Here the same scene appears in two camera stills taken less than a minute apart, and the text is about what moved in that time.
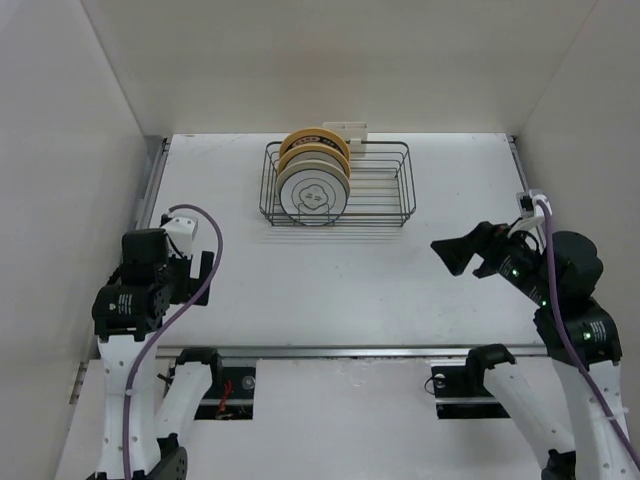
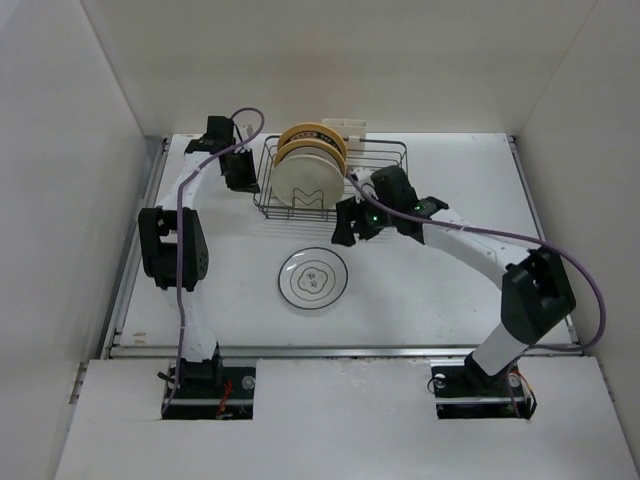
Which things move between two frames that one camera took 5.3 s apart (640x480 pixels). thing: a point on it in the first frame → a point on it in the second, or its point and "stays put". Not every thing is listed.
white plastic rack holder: (354, 133) stays put
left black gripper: (191, 285) → (248, 184)
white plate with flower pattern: (313, 197) → (313, 278)
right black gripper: (485, 238) → (347, 211)
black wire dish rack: (382, 188) stays put
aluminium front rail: (172, 352) stays put
